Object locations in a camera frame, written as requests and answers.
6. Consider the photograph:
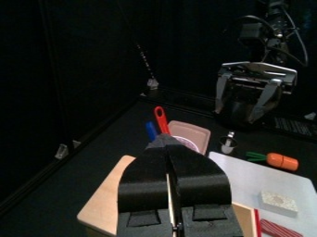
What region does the white cutting board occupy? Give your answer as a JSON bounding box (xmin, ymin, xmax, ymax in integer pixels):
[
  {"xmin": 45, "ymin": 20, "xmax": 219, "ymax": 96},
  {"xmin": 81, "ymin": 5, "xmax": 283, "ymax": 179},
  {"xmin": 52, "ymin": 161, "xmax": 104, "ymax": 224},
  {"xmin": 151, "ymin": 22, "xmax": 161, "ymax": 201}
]
[{"xmin": 208, "ymin": 151, "xmax": 317, "ymax": 237}]

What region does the small metal pot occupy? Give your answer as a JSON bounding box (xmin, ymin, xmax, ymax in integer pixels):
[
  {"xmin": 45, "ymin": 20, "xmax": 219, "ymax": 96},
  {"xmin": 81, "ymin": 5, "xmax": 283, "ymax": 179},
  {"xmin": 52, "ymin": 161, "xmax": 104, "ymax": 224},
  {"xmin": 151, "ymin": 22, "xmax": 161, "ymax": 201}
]
[{"xmin": 218, "ymin": 131, "xmax": 239, "ymax": 155}]

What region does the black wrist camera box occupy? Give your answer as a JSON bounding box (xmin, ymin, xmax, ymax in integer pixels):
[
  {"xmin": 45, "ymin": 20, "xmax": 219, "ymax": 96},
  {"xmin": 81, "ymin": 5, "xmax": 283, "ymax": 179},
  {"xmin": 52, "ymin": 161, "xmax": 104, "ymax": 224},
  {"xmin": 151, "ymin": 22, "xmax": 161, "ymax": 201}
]
[{"xmin": 239, "ymin": 22, "xmax": 266, "ymax": 48}]

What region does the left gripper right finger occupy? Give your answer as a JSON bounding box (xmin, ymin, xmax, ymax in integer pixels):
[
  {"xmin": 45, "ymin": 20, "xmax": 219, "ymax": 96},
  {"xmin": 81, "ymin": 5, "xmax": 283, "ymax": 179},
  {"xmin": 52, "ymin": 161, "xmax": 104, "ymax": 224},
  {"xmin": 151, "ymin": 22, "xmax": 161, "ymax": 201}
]
[{"xmin": 164, "ymin": 133, "xmax": 244, "ymax": 237}]

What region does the light wooden drawer box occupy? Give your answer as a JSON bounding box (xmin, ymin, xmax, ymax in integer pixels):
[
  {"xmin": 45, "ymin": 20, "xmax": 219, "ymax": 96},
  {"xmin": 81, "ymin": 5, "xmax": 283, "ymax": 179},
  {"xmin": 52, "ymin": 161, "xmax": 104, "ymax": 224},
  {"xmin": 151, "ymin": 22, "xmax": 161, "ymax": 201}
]
[{"xmin": 76, "ymin": 155, "xmax": 175, "ymax": 237}]

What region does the red toy utensil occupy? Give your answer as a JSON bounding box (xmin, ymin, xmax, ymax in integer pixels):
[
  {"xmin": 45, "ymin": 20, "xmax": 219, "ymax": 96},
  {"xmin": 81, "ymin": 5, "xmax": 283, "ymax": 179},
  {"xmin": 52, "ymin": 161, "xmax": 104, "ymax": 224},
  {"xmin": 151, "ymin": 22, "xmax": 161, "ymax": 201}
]
[{"xmin": 153, "ymin": 106, "xmax": 172, "ymax": 136}]

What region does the orange toy carrot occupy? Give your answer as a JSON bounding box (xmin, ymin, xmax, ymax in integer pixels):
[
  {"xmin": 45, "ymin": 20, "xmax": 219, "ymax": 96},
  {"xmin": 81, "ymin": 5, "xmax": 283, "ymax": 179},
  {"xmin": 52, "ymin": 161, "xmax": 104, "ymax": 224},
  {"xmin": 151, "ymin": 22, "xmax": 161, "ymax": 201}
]
[{"xmin": 244, "ymin": 151, "xmax": 299, "ymax": 172}]

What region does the pink tray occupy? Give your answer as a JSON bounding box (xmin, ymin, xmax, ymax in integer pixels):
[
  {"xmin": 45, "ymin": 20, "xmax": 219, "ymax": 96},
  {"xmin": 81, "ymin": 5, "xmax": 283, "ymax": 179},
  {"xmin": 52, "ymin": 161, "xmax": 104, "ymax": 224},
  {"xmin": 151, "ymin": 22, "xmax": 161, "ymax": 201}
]
[{"xmin": 165, "ymin": 119, "xmax": 211, "ymax": 156}]

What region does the red striped bacon block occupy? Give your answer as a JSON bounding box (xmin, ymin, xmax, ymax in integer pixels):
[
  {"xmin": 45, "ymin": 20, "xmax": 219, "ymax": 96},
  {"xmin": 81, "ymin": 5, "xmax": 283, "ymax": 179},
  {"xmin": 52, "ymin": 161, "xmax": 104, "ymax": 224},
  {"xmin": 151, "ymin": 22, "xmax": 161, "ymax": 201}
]
[{"xmin": 258, "ymin": 218, "xmax": 305, "ymax": 237}]

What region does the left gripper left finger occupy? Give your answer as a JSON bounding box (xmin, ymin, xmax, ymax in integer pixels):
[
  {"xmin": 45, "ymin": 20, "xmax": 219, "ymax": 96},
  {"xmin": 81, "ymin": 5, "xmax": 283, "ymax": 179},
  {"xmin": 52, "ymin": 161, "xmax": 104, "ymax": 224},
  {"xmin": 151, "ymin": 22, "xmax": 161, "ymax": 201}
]
[{"xmin": 116, "ymin": 133, "xmax": 174, "ymax": 237}]

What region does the blue toy utensil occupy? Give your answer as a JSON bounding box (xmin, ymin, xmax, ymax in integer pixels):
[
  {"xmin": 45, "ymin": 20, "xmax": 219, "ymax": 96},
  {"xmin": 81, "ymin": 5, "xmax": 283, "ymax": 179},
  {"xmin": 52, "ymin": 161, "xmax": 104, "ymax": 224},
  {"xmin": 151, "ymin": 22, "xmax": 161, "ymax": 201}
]
[{"xmin": 144, "ymin": 120, "xmax": 159, "ymax": 143}]

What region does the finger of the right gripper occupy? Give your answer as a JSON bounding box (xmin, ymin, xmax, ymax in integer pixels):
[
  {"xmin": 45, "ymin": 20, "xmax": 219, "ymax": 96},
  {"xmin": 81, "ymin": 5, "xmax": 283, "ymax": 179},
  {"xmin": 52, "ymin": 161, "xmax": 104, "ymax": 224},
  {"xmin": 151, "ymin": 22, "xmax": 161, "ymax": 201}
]
[
  {"xmin": 212, "ymin": 72, "xmax": 232, "ymax": 115},
  {"xmin": 246, "ymin": 78, "xmax": 285, "ymax": 124}
]

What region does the white speckled rice block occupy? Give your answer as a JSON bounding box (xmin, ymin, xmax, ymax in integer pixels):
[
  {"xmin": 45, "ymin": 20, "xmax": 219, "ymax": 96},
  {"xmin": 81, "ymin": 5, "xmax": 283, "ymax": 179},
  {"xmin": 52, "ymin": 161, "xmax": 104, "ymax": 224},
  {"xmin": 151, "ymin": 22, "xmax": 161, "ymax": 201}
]
[{"xmin": 258, "ymin": 190, "xmax": 299, "ymax": 218}]

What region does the diagonal brace wire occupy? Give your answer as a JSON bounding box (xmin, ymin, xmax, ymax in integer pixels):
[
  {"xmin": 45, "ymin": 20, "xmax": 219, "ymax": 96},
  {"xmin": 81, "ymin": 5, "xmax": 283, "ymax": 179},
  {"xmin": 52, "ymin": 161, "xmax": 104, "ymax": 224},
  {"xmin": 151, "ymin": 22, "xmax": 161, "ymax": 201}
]
[{"xmin": 135, "ymin": 43, "xmax": 156, "ymax": 81}]

